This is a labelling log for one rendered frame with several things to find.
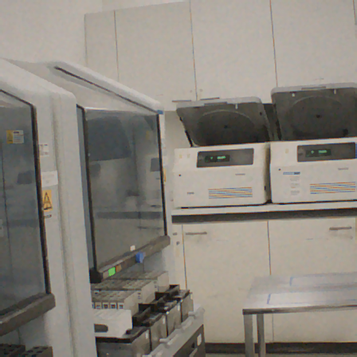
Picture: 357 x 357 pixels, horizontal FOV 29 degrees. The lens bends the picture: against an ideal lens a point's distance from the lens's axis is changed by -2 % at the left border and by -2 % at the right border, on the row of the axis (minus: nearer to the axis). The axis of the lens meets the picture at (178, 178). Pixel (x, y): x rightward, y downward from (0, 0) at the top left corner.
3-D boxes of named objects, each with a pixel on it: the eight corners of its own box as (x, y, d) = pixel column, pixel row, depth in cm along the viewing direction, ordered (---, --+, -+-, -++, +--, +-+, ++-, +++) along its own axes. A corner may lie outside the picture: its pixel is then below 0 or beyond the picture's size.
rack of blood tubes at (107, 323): (18, 338, 182) (16, 315, 182) (35, 328, 192) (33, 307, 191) (119, 342, 174) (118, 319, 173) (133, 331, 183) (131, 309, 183)
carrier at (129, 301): (132, 311, 200) (131, 291, 200) (139, 311, 200) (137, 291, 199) (118, 321, 189) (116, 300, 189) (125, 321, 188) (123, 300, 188)
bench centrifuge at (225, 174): (171, 209, 414) (164, 102, 411) (201, 199, 473) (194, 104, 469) (264, 206, 397) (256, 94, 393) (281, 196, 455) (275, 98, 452)
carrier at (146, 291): (149, 299, 215) (147, 280, 214) (155, 299, 214) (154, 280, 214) (136, 307, 204) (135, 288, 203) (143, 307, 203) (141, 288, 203)
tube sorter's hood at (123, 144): (-65, 281, 186) (-84, 55, 182) (33, 247, 244) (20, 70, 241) (101, 284, 171) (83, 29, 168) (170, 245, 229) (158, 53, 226)
